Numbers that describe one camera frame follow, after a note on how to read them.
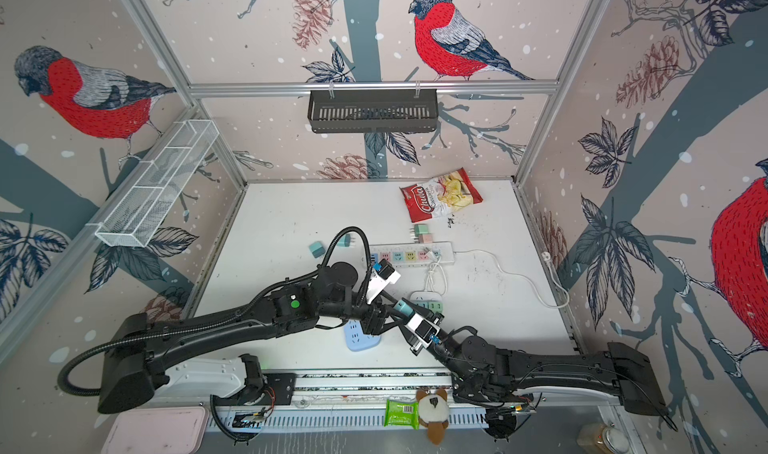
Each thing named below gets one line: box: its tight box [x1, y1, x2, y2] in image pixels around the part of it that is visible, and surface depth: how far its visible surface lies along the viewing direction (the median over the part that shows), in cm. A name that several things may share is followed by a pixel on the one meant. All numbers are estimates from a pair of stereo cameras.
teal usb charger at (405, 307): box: [394, 299, 415, 317], surface depth 68 cm
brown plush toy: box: [415, 388, 449, 445], surface depth 70 cm
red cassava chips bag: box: [399, 167, 484, 223], surface depth 112 cm
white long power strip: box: [369, 241, 455, 268], surface depth 98 cm
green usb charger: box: [414, 224, 429, 237], surface depth 106 cm
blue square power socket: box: [344, 319, 382, 351], surface depth 81 cm
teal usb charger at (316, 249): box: [308, 241, 326, 258], surface depth 100 cm
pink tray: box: [101, 407, 210, 454], surface depth 67 cm
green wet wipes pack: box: [384, 399, 420, 430], surface depth 71 cm
